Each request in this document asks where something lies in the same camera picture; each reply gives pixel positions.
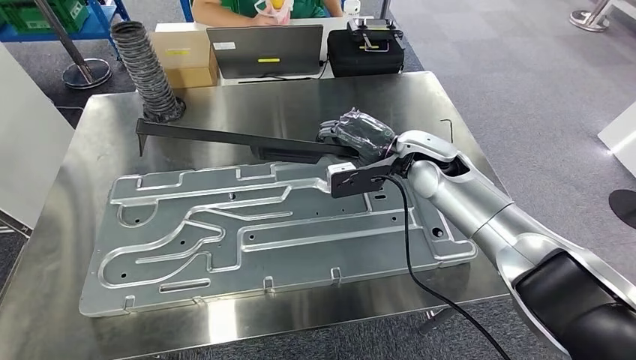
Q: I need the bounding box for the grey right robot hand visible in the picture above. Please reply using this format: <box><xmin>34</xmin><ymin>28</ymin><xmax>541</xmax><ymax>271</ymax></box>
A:
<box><xmin>316</xmin><ymin>107</ymin><xmax>400</xmax><ymax>165</ymax></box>

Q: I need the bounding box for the black plastic frame part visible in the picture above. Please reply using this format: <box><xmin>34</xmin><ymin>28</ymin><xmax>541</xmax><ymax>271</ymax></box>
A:
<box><xmin>135</xmin><ymin>118</ymin><xmax>362</xmax><ymax>165</ymax></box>

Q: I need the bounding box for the drink cup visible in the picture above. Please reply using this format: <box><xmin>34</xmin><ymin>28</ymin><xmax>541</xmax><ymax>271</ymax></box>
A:
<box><xmin>254</xmin><ymin>0</ymin><xmax>294</xmax><ymax>25</ymax></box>

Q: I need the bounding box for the steel workbench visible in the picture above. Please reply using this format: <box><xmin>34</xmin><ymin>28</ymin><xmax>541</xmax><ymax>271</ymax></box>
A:
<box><xmin>0</xmin><ymin>70</ymin><xmax>513</xmax><ymax>360</ymax></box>

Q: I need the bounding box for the blue metal shelf rack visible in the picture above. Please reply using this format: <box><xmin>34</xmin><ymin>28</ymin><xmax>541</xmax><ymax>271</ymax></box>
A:
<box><xmin>0</xmin><ymin>0</ymin><xmax>131</xmax><ymax>56</ymax></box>

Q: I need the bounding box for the black carry case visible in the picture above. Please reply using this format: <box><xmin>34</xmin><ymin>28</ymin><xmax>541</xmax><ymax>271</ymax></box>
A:
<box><xmin>326</xmin><ymin>28</ymin><xmax>406</xmax><ymax>79</ymax></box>

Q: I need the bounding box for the grey laptop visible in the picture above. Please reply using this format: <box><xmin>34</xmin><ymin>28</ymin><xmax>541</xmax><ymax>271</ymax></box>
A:
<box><xmin>205</xmin><ymin>25</ymin><xmax>325</xmax><ymax>80</ymax></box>

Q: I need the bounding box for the aluminium fixture plate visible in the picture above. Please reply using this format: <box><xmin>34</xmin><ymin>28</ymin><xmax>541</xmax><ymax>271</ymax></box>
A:
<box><xmin>79</xmin><ymin>157</ymin><xmax>478</xmax><ymax>318</ymax></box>

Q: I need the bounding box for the person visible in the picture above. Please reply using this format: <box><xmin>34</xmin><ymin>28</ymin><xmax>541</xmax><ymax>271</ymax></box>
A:
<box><xmin>190</xmin><ymin>0</ymin><xmax>344</xmax><ymax>29</ymax></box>

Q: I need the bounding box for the cardboard box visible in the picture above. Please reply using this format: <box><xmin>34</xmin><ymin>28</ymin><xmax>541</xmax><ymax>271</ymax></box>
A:
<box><xmin>148</xmin><ymin>29</ymin><xmax>220</xmax><ymax>89</ymax></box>

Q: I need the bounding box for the white board panel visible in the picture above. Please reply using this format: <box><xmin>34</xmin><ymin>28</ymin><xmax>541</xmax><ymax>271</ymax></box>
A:
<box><xmin>597</xmin><ymin>101</ymin><xmax>636</xmax><ymax>177</ymax></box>

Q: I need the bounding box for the black round stand base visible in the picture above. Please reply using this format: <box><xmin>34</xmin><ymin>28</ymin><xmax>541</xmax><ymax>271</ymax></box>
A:
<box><xmin>608</xmin><ymin>188</ymin><xmax>636</xmax><ymax>230</ymax></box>

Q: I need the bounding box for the white cabinet panel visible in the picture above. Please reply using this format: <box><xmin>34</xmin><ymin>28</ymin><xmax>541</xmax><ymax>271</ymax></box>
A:
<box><xmin>0</xmin><ymin>42</ymin><xmax>76</xmax><ymax>230</ymax></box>

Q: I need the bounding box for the green plastic crate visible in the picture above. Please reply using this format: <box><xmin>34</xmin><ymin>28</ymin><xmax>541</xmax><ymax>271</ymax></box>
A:
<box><xmin>0</xmin><ymin>0</ymin><xmax>91</xmax><ymax>36</ymax></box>

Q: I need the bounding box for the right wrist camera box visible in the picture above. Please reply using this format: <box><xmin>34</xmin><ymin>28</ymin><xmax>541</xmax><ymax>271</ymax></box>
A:
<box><xmin>326</xmin><ymin>160</ymin><xmax>406</xmax><ymax>200</ymax></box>

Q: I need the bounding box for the black camera cable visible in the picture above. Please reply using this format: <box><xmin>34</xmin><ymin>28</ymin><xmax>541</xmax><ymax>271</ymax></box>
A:
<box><xmin>375</xmin><ymin>173</ymin><xmax>513</xmax><ymax>360</ymax></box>

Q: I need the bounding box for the black ribbed duct hose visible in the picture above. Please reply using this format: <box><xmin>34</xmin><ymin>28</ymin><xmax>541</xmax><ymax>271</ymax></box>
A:
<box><xmin>109</xmin><ymin>20</ymin><xmax>186</xmax><ymax>125</ymax></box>

